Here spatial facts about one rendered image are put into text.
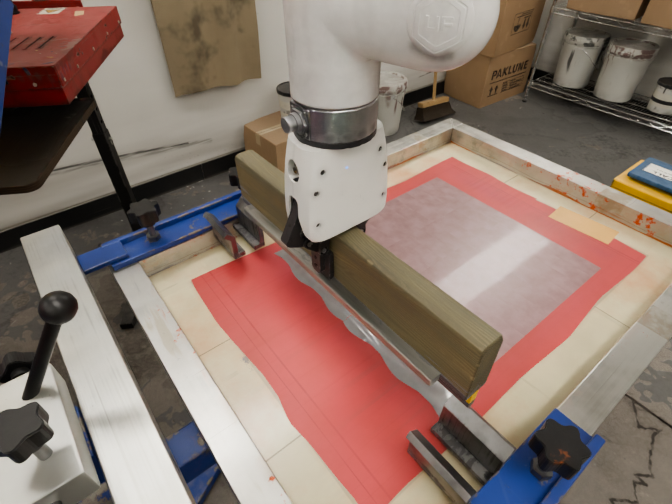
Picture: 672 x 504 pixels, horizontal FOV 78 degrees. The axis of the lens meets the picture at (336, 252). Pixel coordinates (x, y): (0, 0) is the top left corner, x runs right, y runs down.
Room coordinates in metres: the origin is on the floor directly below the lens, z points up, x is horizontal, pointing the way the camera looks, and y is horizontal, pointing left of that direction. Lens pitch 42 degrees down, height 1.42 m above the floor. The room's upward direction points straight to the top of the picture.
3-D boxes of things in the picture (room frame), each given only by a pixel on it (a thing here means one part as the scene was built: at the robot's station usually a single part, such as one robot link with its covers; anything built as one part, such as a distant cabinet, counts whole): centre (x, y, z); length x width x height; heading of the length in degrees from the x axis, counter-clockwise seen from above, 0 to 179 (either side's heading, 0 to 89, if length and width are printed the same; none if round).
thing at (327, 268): (0.33, 0.02, 1.11); 0.03 x 0.03 x 0.07; 38
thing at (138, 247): (0.54, 0.22, 0.98); 0.30 x 0.05 x 0.07; 128
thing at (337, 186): (0.35, 0.00, 1.20); 0.10 x 0.07 x 0.11; 128
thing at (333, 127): (0.35, 0.01, 1.26); 0.09 x 0.07 x 0.03; 128
